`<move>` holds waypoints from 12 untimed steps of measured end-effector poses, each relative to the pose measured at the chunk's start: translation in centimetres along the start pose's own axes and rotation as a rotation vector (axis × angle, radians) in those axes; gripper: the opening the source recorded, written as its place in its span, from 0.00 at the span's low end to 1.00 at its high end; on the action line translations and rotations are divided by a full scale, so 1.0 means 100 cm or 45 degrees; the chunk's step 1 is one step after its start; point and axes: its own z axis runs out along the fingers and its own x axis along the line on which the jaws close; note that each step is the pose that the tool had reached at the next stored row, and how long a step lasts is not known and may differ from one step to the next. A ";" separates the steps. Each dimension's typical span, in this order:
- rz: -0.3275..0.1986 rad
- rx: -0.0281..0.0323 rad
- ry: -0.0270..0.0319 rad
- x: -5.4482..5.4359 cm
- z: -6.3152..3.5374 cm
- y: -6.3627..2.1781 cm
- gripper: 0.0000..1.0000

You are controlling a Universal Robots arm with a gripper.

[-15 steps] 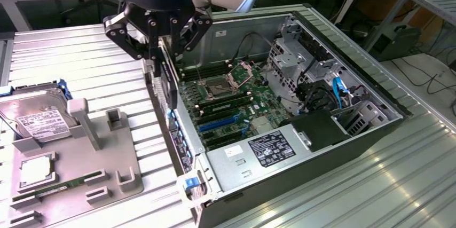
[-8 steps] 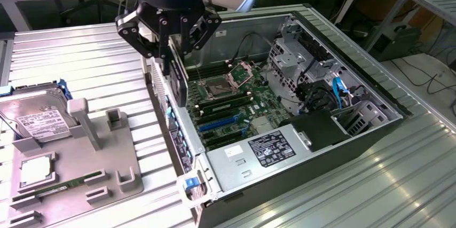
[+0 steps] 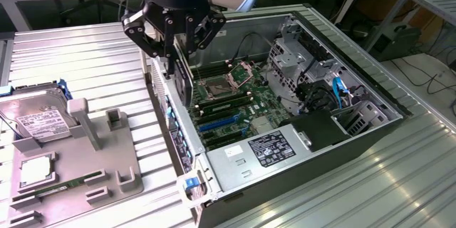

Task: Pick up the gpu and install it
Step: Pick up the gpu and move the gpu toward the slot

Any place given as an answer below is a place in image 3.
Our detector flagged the graphics card with metal bracket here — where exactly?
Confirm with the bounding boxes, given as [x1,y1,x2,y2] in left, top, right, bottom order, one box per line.
[172,34,195,107]

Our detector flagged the black RAM slot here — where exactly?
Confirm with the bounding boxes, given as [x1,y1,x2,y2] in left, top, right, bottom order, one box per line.
[200,105,255,118]
[191,62,232,74]
[191,66,235,80]
[196,91,253,106]

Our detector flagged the open metal socket cover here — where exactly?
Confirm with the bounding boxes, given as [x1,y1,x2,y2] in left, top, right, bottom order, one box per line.
[225,61,264,87]

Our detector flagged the CPU socket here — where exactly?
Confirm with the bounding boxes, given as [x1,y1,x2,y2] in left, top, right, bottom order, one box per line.
[201,77,236,96]

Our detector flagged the metal disk bay cage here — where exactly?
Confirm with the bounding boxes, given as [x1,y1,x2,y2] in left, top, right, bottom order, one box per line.
[267,37,343,111]

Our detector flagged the blue disk carrier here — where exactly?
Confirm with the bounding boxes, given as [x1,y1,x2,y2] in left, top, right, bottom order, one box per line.
[0,78,75,101]

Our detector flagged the green motherboard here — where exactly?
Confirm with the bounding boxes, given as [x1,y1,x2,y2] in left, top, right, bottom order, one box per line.
[187,59,296,151]

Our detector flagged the green installed RAM stick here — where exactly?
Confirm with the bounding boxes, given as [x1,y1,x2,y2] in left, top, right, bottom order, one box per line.
[204,100,247,113]

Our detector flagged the blue expansion slot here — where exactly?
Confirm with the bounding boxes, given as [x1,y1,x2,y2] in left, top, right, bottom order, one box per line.
[197,115,239,132]

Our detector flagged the silver chipset heatsink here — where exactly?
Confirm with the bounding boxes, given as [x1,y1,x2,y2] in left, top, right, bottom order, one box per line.
[251,117,277,133]

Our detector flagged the black expansion slot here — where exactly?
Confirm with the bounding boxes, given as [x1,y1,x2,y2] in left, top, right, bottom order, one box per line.
[205,131,244,147]

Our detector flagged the silver hard disk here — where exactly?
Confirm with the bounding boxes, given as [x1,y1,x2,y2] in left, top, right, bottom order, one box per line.
[0,86,79,143]

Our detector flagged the black plastic air shroud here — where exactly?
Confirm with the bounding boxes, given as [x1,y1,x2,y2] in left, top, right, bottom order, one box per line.
[277,110,352,153]

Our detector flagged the black floor machine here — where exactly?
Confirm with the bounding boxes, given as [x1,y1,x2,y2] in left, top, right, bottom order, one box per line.
[368,25,421,62]

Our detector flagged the silver power supply with label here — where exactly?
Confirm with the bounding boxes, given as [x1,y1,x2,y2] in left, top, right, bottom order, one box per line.
[204,129,312,194]

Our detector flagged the grey parts rack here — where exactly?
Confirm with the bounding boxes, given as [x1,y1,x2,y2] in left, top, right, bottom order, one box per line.
[7,98,145,228]

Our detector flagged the silver slanted disk bay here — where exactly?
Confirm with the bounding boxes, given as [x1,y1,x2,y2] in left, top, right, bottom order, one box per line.
[331,102,389,137]

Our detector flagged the silver CPU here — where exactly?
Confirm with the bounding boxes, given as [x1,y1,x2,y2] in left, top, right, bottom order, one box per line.
[19,157,53,186]

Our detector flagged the green loose RAM stick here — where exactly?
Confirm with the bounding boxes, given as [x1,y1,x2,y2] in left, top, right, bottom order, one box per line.
[12,171,103,202]

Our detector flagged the open black PC case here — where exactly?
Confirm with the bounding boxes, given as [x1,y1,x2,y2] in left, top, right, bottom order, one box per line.
[137,10,413,228]

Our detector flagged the black looped wire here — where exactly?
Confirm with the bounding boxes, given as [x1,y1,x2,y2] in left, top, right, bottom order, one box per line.
[229,32,276,63]

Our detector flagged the black power wire bundle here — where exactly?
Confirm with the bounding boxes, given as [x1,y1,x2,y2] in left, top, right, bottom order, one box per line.
[297,83,337,112]

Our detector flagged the aluminium profile frame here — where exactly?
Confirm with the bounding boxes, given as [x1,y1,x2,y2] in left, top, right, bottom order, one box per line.
[0,32,16,87]

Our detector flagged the blue SATA wire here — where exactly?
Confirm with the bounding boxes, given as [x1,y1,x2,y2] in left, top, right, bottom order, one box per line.
[331,77,348,110]

